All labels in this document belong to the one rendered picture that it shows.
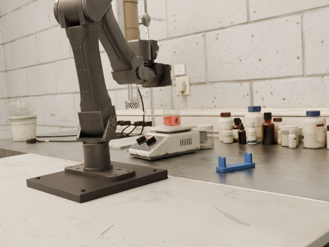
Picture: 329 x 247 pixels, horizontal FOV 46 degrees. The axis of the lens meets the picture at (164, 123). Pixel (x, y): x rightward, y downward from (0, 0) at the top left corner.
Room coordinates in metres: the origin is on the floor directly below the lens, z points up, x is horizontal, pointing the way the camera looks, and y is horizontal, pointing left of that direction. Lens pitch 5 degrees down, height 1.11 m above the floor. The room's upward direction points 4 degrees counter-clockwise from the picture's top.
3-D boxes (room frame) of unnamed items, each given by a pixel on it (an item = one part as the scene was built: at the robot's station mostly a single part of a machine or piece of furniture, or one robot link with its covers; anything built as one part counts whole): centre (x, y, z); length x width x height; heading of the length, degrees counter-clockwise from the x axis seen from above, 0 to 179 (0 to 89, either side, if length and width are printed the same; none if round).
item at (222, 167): (0.96, -0.17, 0.92); 0.10 x 0.03 x 0.04; 116
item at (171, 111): (1.29, -0.03, 1.03); 0.07 x 0.06 x 0.08; 131
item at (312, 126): (1.21, -0.47, 0.96); 0.06 x 0.06 x 0.11
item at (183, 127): (1.27, -0.03, 0.98); 0.12 x 0.12 x 0.01; 35
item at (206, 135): (1.32, -0.14, 0.94); 0.06 x 0.06 x 0.08
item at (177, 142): (1.25, 0.00, 0.94); 0.22 x 0.13 x 0.08; 125
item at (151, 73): (1.15, 0.05, 1.16); 0.07 x 0.06 x 0.07; 153
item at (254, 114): (1.40, -0.33, 0.96); 0.07 x 0.07 x 0.13
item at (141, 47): (1.12, 0.07, 1.20); 0.12 x 0.09 x 0.12; 155
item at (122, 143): (1.61, 0.13, 0.91); 0.30 x 0.20 x 0.01; 134
